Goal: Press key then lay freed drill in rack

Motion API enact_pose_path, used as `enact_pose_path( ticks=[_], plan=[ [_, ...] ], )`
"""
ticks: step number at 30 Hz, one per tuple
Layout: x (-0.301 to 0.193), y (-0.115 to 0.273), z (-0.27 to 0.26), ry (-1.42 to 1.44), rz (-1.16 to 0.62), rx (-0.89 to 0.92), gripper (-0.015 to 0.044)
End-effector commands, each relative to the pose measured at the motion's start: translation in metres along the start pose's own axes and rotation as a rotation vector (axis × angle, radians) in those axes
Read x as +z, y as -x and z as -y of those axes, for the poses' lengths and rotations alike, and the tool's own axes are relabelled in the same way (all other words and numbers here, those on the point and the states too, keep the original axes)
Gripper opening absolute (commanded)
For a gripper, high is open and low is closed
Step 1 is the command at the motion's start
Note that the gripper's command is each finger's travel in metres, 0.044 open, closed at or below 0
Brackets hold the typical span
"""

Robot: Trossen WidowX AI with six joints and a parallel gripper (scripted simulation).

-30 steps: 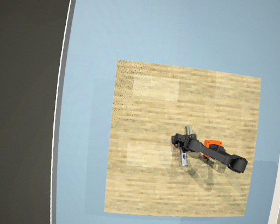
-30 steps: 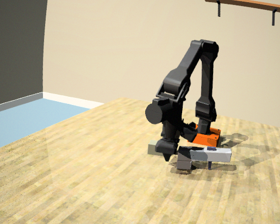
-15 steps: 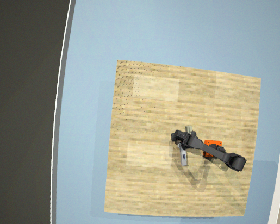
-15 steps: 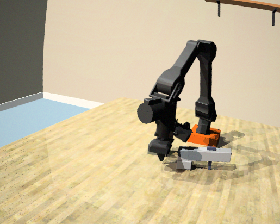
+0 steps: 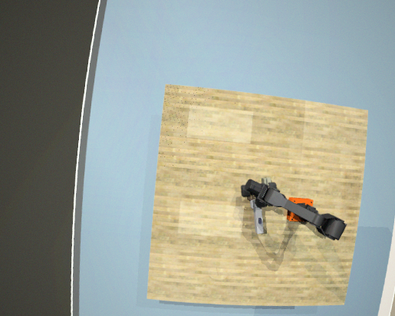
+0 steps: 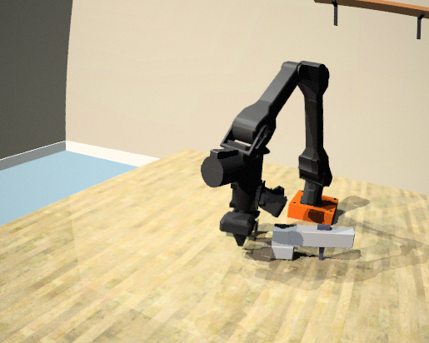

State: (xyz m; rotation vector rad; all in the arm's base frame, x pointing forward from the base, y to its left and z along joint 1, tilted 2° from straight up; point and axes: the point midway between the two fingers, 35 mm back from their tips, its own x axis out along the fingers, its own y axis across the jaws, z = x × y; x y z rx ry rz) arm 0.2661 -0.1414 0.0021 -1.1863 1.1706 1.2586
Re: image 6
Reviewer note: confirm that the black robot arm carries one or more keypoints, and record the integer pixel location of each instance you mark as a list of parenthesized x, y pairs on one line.
[(257, 123)]

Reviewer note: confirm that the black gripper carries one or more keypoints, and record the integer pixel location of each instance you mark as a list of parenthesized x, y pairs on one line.
[(241, 220)]

